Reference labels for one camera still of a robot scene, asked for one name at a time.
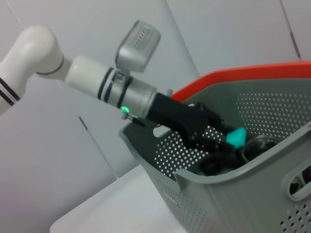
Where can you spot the grey perforated storage bin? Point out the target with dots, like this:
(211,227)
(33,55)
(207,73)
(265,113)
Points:
(243,206)

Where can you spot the teal square plate brick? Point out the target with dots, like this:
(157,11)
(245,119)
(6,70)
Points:
(235,138)

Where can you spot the glass teacup with black holder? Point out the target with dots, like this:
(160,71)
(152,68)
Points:
(262,145)
(296,184)

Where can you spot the dark clay small teacup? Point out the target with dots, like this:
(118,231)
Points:
(210,166)

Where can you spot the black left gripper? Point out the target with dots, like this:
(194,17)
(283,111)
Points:
(179,119)

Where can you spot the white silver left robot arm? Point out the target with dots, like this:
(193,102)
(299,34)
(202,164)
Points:
(85,75)

